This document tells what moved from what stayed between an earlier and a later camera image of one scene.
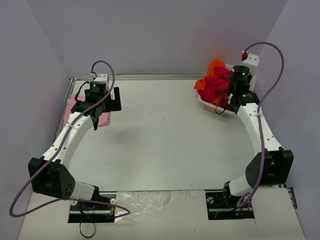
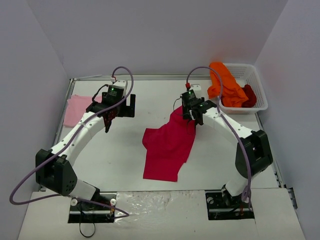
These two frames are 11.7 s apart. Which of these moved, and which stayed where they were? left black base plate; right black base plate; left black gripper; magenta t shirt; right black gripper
Moved: right black gripper; magenta t shirt; left black gripper
Stayed: left black base plate; right black base plate
